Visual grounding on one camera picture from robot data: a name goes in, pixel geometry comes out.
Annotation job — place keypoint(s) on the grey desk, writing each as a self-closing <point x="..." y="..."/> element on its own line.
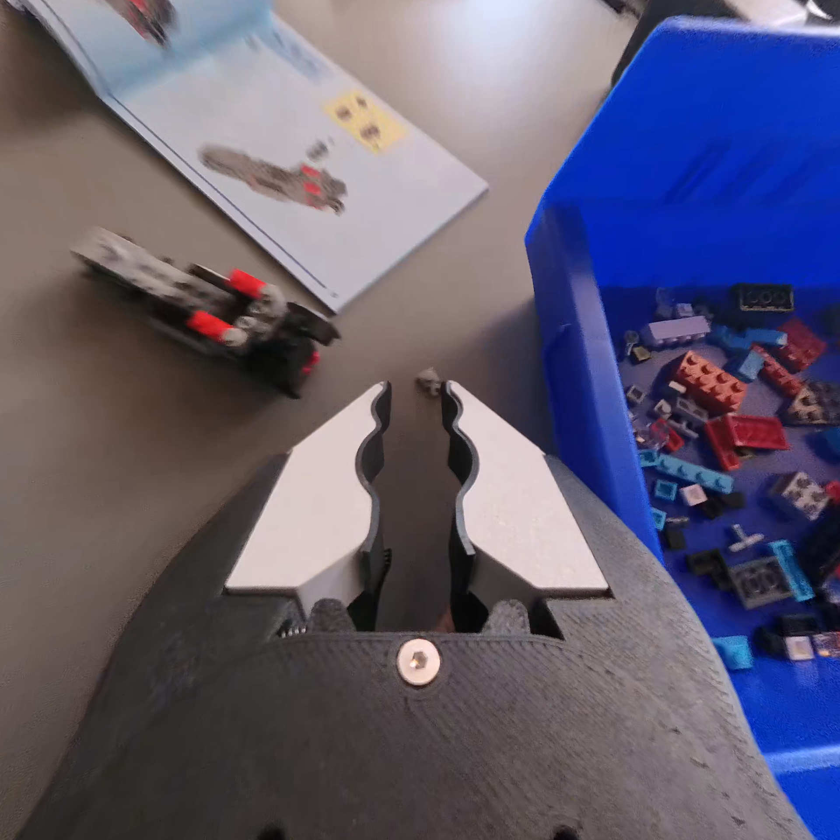
<point x="131" y="492"/>

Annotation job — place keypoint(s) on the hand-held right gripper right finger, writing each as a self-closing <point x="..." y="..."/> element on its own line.
<point x="525" y="518"/>

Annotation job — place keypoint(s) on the blue plastic bin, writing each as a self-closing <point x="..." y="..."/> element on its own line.
<point x="689" y="131"/>

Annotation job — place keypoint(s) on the pile of colourful toy bricks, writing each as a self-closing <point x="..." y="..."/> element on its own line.
<point x="709" y="387"/>

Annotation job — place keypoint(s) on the light blue instruction booklet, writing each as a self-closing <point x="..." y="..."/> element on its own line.
<point x="262" y="98"/>

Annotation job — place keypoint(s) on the small grey clip brick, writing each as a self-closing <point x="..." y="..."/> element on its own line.
<point x="428" y="379"/>

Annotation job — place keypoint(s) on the toy brick vehicle model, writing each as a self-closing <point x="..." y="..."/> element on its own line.
<point x="164" y="282"/>

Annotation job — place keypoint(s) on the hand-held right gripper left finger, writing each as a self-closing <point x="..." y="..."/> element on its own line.
<point x="308" y="518"/>

